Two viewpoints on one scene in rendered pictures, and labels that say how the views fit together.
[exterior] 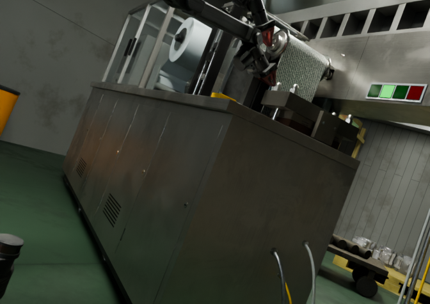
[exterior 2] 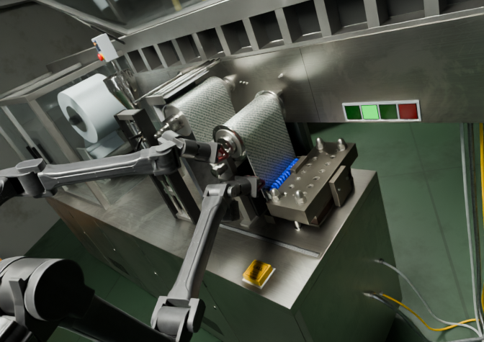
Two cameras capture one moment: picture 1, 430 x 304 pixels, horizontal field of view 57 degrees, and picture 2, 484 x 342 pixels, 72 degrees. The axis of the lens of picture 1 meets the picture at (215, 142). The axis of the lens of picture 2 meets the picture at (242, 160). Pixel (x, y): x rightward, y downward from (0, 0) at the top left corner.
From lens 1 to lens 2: 118 cm
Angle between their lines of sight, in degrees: 30
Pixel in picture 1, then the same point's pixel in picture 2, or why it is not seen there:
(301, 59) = (262, 134)
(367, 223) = not seen: hidden behind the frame
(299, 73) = (269, 144)
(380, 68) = (342, 85)
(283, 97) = (299, 215)
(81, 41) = not seen: outside the picture
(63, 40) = not seen: outside the picture
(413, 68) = (388, 83)
